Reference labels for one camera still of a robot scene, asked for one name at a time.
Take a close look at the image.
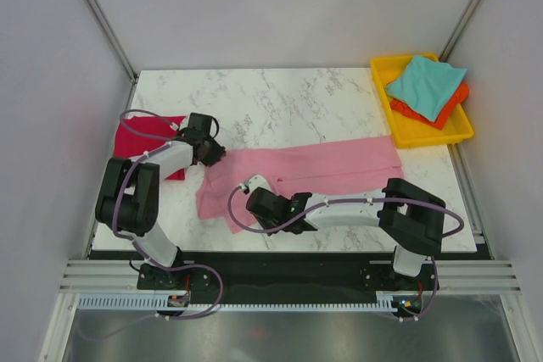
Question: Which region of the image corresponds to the pink t shirt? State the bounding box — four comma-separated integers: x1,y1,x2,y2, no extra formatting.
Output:
196,136,404,234

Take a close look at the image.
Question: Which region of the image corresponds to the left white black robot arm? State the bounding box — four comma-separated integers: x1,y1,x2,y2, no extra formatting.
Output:
95,109,226,288

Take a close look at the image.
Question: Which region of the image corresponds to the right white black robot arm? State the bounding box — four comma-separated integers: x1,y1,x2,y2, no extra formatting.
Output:
242,175,446,289

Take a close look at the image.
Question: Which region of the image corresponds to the folded magenta t shirt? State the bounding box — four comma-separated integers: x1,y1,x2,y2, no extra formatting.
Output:
113,115,186,158

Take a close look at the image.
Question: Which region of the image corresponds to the yellow plastic tray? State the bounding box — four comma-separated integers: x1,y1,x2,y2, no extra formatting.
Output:
370,54,474,148

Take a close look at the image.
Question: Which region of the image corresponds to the teal folded t shirt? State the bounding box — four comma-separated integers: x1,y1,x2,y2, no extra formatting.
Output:
385,55,467,122

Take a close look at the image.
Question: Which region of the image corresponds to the orange folded t shirt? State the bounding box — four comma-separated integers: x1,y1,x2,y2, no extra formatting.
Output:
389,81,469,131

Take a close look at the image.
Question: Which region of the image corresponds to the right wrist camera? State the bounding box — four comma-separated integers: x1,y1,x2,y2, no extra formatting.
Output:
242,175,275,194

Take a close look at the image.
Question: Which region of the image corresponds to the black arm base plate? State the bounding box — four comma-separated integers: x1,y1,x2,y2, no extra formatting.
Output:
137,252,437,303

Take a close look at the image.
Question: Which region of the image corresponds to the white slotted cable duct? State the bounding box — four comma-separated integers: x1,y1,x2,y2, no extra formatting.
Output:
77,292,400,313

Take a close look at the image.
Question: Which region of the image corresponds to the aluminium frame rail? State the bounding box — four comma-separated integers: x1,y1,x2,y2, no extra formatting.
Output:
59,259,520,295

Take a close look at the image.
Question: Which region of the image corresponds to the left aluminium corner post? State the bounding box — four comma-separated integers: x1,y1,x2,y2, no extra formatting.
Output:
59,0,139,81

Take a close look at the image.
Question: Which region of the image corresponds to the aluminium corner post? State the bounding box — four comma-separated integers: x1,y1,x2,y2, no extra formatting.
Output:
439,0,484,62
59,0,139,81

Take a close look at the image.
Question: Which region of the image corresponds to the right aluminium corner post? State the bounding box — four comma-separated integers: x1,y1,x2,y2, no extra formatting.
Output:
439,0,484,62

